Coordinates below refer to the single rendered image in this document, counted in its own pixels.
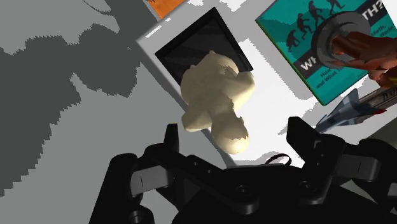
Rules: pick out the reddish brown figure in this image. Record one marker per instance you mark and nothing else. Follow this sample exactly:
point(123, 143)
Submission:
point(367, 52)

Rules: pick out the cream animal head figure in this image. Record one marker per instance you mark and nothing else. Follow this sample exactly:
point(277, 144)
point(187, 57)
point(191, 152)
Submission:
point(214, 93)

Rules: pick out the grey blue toy jet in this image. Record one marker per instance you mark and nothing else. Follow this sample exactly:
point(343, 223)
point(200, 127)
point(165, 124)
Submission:
point(347, 114)

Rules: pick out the teal book with black silhouettes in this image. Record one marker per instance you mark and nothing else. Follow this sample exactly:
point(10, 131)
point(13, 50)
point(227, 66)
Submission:
point(279, 23)

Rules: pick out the black tablet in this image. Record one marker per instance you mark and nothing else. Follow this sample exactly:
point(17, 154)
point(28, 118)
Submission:
point(198, 40)

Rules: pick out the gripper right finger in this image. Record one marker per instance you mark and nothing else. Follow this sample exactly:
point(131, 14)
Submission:
point(322, 155)

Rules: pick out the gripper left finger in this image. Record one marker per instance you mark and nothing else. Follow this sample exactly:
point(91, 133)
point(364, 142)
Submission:
point(121, 183)

